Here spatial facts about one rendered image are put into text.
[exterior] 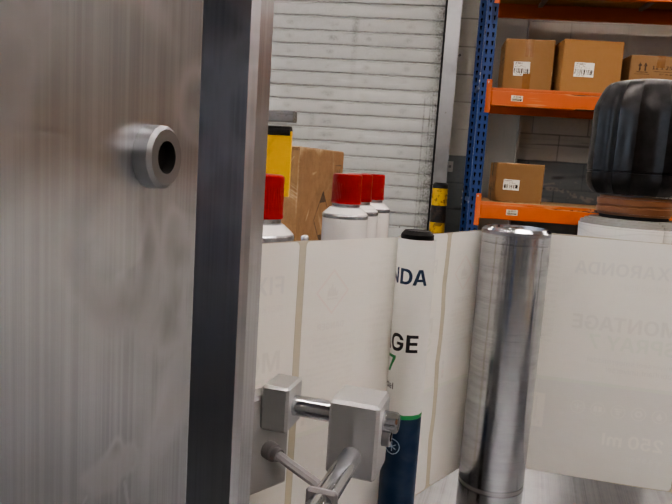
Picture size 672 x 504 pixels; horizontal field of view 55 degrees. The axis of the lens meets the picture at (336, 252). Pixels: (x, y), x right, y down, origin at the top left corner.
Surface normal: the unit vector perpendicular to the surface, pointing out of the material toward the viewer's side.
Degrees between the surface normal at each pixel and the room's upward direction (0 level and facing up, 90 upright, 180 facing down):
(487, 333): 90
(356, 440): 90
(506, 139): 90
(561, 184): 90
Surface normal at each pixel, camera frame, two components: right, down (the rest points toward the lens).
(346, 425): -0.29, 0.11
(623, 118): -0.74, 0.04
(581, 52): -0.06, 0.13
